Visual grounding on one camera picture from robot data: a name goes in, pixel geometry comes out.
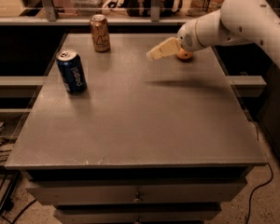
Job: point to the blue Pepsi can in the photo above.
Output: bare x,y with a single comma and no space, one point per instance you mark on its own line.
70,67

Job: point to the upper drawer with knob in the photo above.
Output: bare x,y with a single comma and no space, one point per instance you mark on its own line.
137,191

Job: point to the lower drawer with knob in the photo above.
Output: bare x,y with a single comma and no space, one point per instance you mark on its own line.
67,217

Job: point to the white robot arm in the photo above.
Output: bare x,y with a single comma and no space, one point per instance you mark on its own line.
237,22

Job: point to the grey drawer cabinet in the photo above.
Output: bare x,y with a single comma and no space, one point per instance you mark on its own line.
137,120

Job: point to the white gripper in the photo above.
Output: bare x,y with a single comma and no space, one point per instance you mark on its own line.
187,39

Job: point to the orange fruit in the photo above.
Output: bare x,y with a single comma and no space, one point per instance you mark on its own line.
184,55

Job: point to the black bag on shelf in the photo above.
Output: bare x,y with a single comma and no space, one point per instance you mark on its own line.
142,8

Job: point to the grey metal shelf rail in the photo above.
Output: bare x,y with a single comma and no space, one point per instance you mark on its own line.
48,16

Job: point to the gold soda can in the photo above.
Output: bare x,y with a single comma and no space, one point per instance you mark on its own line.
99,33

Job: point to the drawer with knob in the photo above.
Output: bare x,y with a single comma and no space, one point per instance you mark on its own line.
137,191
67,217

